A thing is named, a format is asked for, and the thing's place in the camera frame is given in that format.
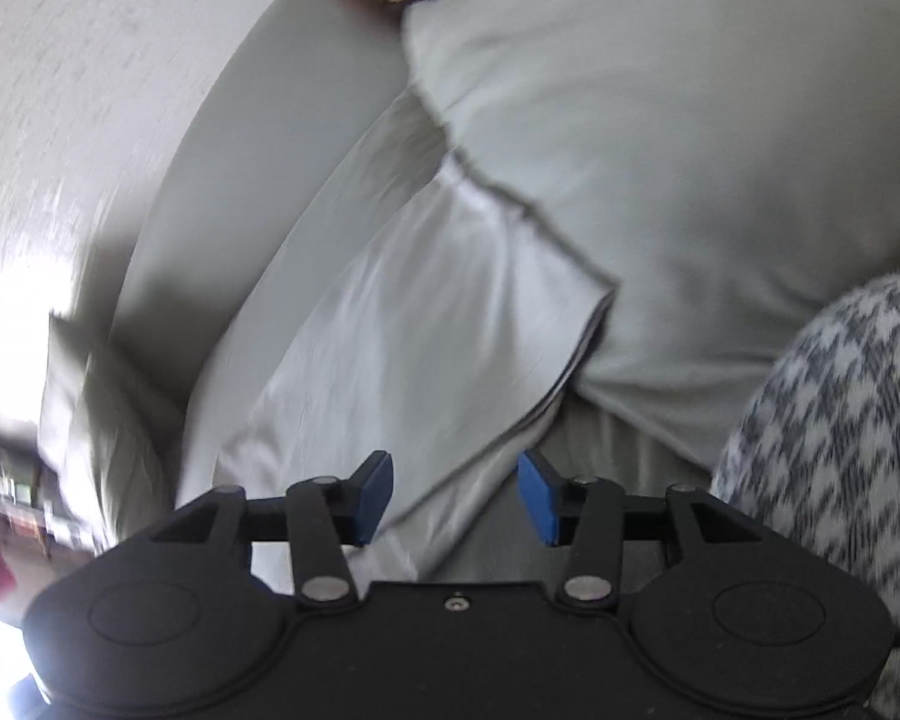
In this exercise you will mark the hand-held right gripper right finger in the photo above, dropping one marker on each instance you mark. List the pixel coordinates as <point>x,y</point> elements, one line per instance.
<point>540,499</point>

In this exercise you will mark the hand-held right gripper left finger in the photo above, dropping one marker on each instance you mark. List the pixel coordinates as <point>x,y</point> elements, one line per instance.
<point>373,499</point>

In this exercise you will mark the light grey shirt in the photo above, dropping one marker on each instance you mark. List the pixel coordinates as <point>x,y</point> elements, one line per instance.
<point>390,315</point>

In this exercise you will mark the grey pillow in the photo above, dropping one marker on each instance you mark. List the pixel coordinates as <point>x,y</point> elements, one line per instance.
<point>105,420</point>

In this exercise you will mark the houndstooth patterned cloth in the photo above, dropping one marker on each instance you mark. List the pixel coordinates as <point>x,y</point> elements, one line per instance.
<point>832,427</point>

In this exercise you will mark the grey sofa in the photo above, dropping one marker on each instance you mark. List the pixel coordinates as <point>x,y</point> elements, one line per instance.
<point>682,127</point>

